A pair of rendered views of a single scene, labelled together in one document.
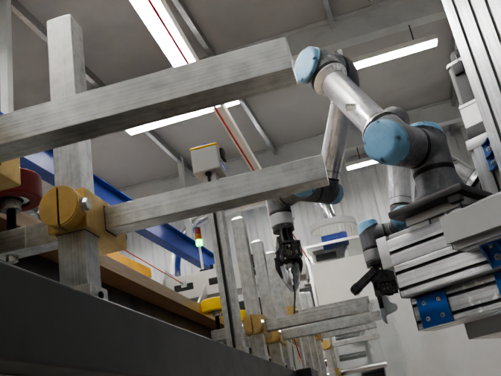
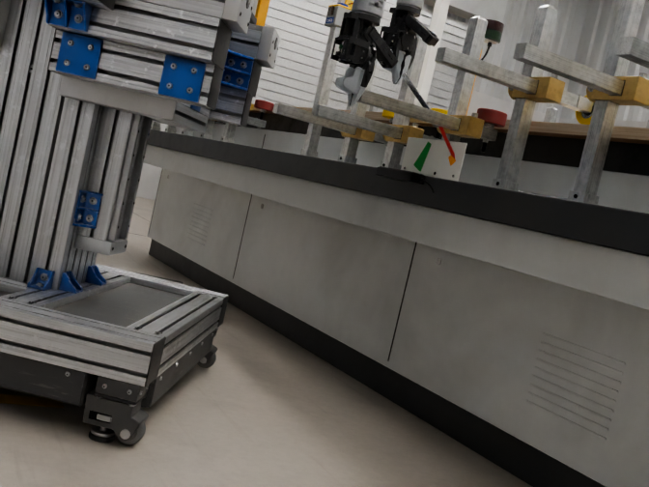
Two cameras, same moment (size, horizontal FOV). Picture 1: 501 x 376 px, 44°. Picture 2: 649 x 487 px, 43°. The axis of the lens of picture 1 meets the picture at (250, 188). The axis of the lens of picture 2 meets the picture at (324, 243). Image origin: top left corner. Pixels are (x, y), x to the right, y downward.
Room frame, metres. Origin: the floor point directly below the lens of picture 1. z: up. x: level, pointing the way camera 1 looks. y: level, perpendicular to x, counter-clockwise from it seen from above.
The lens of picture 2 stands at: (3.70, -1.65, 0.61)
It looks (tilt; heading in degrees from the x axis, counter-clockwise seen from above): 4 degrees down; 140
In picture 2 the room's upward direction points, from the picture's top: 13 degrees clockwise
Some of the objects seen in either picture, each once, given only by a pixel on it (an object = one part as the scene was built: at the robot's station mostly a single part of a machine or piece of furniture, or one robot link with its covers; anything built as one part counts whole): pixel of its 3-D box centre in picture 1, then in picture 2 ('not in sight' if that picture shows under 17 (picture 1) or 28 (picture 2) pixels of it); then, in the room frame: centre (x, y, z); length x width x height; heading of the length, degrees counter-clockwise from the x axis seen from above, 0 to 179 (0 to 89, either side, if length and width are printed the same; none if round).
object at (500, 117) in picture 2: not in sight; (488, 130); (2.23, 0.05, 0.85); 0.08 x 0.08 x 0.11
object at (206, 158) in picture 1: (209, 163); (339, 18); (1.43, 0.09, 1.18); 0.07 x 0.07 x 0.08; 81
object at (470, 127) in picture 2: not in sight; (460, 127); (2.20, -0.03, 0.85); 0.14 x 0.06 x 0.05; 171
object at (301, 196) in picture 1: (300, 189); not in sight; (1.89, -0.16, 1.25); 0.11 x 0.11 x 0.08; 40
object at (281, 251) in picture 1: (286, 244); (401, 30); (1.95, -0.08, 1.09); 0.09 x 0.08 x 0.12; 10
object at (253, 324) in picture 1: (257, 327); (357, 130); (1.71, 0.05, 0.81); 0.14 x 0.06 x 0.05; 171
